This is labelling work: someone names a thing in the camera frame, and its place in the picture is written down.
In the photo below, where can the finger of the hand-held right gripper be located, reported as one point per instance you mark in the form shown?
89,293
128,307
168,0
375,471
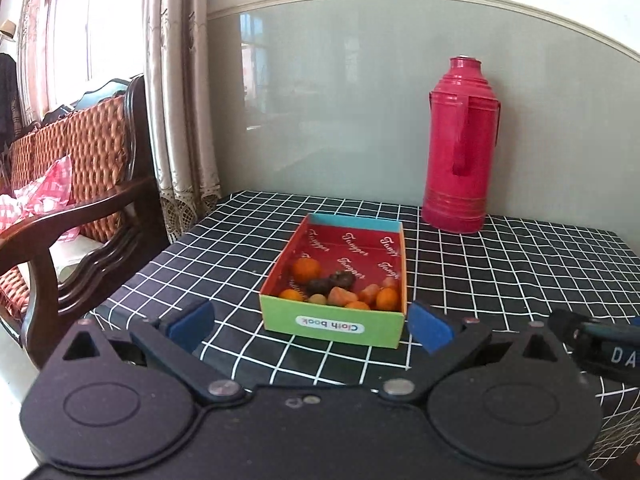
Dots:
565,330

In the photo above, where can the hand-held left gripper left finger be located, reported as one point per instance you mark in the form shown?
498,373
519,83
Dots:
192,322

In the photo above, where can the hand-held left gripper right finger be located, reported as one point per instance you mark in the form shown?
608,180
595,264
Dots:
430,327

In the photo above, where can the orange carrot piece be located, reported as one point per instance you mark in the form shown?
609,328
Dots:
370,294
389,282
342,296

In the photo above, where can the red printed cardboard box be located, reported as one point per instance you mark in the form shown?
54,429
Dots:
335,320

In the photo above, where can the small orange mandarin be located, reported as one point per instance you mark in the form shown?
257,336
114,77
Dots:
288,294

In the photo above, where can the dark brown fruit with stem crown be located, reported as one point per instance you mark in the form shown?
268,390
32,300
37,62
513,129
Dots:
342,276

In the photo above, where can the small yellowish round fruit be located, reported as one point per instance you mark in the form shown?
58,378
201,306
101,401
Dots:
317,299

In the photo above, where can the dark purple round fruit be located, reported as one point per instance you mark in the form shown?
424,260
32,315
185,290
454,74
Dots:
320,286

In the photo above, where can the black white checked tablecloth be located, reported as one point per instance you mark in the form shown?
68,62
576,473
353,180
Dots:
225,250

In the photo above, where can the pink red thermos flask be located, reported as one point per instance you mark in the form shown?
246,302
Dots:
460,160

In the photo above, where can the pink checked plastic bag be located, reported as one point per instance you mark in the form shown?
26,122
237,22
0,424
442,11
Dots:
47,190

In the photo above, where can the wooden sofa with woven back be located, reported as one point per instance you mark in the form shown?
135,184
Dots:
95,145

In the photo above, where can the beige lace curtain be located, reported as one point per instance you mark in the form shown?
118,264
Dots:
180,85

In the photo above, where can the dark hanging garment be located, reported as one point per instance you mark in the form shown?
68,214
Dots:
6,90

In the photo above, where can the window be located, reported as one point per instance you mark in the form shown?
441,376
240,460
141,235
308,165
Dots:
80,25

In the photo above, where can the beige hat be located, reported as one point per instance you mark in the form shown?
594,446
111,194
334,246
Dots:
7,27

